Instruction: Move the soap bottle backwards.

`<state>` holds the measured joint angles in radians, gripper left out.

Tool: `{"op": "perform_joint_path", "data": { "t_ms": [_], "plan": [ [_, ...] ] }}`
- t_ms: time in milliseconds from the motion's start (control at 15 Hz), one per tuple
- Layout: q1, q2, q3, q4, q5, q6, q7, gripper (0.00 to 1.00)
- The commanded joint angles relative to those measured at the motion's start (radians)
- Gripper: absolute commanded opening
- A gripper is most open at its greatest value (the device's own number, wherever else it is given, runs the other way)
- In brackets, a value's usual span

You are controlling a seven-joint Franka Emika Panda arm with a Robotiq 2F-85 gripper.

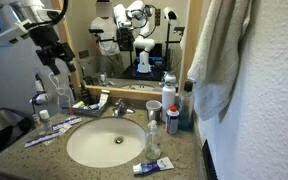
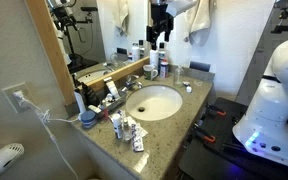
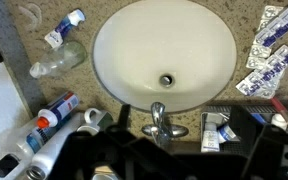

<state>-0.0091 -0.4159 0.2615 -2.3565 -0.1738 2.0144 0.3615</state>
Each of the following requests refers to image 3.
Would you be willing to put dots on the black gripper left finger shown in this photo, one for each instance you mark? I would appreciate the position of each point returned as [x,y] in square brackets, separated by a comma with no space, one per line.
[124,116]

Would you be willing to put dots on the metal sink drain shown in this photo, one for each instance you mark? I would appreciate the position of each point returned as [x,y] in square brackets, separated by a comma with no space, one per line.
[166,80]

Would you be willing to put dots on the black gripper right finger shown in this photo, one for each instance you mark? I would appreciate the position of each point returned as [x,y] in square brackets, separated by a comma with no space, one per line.
[242,133]

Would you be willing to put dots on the white oval sink basin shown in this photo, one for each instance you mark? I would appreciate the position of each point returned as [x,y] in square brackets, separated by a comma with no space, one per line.
[164,43]

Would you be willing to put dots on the white ceramic mug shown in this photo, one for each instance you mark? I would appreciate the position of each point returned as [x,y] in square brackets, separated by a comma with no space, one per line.
[92,118]

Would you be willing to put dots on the tall white plastic bottle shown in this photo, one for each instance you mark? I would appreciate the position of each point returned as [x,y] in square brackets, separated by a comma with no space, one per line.
[52,150]

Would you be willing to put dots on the white bottle with black cap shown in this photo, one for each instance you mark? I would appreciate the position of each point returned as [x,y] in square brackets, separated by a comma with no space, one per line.
[15,150]

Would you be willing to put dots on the chrome faucet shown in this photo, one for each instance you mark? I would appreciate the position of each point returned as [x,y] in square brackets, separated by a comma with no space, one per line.
[160,128]

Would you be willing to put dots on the spray can with orange cap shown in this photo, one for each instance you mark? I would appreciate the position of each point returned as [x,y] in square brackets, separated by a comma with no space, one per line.
[59,110]

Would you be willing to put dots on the white cream tube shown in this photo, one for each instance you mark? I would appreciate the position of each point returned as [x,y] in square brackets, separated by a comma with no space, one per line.
[209,138]

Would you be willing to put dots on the black toiletry tray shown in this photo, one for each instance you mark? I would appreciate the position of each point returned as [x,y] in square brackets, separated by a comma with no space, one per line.
[217,111]

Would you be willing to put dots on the clear soap bottle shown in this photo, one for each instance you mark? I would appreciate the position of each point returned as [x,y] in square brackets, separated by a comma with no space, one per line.
[59,60]

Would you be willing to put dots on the small blue white tube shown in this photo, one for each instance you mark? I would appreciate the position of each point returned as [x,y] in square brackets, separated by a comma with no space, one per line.
[226,132]

